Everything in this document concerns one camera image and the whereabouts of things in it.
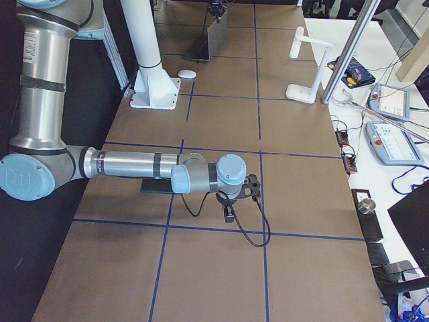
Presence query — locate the white mounting pole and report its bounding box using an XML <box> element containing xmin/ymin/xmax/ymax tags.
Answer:
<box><xmin>121</xmin><ymin>0</ymin><xmax>162</xmax><ymax>69</ymax></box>

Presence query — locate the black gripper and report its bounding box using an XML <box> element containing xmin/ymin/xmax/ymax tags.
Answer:
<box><xmin>216</xmin><ymin>191</ymin><xmax>245</xmax><ymax>223</ymax></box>
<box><xmin>207</xmin><ymin>1</ymin><xmax>225</xmax><ymax>15</ymax></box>

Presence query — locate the aluminium frame post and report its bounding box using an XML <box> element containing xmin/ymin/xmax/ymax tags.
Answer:
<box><xmin>321</xmin><ymin>0</ymin><xmax>381</xmax><ymax>104</ymax></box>

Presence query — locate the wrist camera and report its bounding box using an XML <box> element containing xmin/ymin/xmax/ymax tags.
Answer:
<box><xmin>241</xmin><ymin>174</ymin><xmax>261</xmax><ymax>199</ymax></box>

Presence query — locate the teach pendant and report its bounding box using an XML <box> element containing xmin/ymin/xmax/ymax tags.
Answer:
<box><xmin>367</xmin><ymin>84</ymin><xmax>410</xmax><ymax>121</ymax></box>
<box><xmin>365</xmin><ymin>121</ymin><xmax>424</xmax><ymax>166</ymax></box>

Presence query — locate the metal cylinder weight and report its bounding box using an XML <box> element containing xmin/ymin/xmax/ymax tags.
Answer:
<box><xmin>357</xmin><ymin>198</ymin><xmax>376</xmax><ymax>215</ymax></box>

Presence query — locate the white computer mouse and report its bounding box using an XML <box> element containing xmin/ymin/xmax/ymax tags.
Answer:
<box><xmin>178</xmin><ymin>69</ymin><xmax>196</xmax><ymax>79</ymax></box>

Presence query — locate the thin metal rod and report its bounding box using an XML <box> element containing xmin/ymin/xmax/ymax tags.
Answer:
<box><xmin>343</xmin><ymin>95</ymin><xmax>429</xmax><ymax>144</ymax></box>

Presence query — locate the far teach pendant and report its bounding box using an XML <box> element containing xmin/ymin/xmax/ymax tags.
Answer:
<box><xmin>367</xmin><ymin>84</ymin><xmax>410</xmax><ymax>121</ymax></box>

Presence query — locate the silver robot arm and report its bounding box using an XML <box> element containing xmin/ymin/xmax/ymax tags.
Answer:
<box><xmin>1</xmin><ymin>1</ymin><xmax>123</xmax><ymax>227</ymax></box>

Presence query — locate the near teach pendant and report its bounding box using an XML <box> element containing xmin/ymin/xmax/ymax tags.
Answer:
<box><xmin>365</xmin><ymin>121</ymin><xmax>424</xmax><ymax>166</ymax></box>

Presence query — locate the white desk lamp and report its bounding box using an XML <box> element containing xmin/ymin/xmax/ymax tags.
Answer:
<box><xmin>285</xmin><ymin>26</ymin><xmax>335</xmax><ymax>103</ymax></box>

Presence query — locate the blue lanyard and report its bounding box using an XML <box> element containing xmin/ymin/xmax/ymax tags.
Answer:
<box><xmin>391</xmin><ymin>164</ymin><xmax>429</xmax><ymax>195</ymax></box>

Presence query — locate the space pattern pouch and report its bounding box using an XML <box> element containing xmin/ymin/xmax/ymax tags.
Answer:
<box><xmin>341</xmin><ymin>58</ymin><xmax>375</xmax><ymax>89</ymax></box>

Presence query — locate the white pole base plate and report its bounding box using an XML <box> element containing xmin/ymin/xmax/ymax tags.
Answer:
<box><xmin>130</xmin><ymin>68</ymin><xmax>181</xmax><ymax>110</ymax></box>

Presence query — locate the grey laptop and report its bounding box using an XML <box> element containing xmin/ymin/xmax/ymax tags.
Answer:
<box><xmin>182</xmin><ymin>11</ymin><xmax>228</xmax><ymax>62</ymax></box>

